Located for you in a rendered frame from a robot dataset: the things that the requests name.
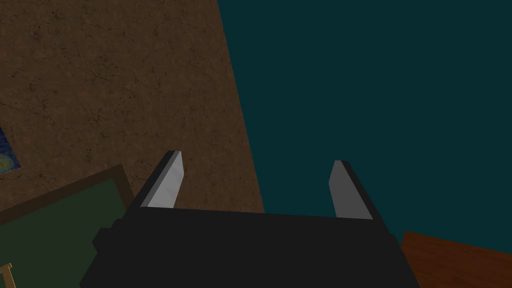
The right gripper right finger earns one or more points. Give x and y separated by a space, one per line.
348 194

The dark green door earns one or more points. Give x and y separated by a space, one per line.
60 228

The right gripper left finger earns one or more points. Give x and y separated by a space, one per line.
168 184

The blue swirl picture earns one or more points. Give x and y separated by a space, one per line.
5 154

